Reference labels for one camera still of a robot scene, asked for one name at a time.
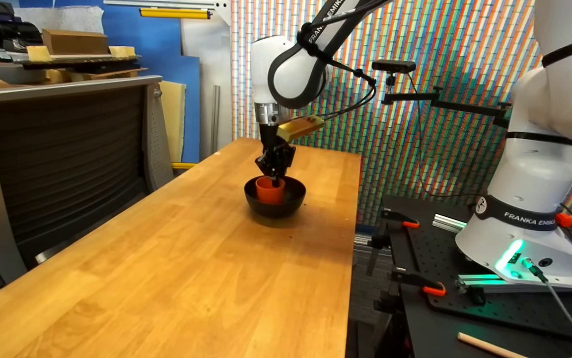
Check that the orange plastic cup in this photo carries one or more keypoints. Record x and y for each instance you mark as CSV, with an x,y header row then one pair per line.
x,y
270,191

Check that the gold wrist camera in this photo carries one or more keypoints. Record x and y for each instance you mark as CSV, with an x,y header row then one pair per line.
x,y
298,127

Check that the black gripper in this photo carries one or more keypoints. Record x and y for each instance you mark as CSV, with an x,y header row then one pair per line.
x,y
276,153

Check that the cardboard box on shelf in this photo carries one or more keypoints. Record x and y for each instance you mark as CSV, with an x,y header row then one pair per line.
x,y
73,42

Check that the orange handled clamp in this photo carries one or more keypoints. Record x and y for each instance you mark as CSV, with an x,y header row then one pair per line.
x,y
411,276
399,219

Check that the black bowl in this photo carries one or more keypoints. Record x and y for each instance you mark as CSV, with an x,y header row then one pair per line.
x,y
292,199

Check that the wooden stick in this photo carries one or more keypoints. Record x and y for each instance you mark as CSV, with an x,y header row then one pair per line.
x,y
486,346

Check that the black camera on mount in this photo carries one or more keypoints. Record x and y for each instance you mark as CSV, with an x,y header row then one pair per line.
x,y
393,66

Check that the blue board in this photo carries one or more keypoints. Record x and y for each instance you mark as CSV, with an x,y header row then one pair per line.
x,y
155,40

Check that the orange handled clamp lower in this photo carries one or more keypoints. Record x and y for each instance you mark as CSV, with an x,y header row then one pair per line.
x,y
411,276

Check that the grey mesh panel cart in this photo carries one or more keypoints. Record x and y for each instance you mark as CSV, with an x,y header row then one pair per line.
x,y
71,155

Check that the orange handled clamp upper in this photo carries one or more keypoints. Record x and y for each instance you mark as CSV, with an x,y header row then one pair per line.
x,y
399,219

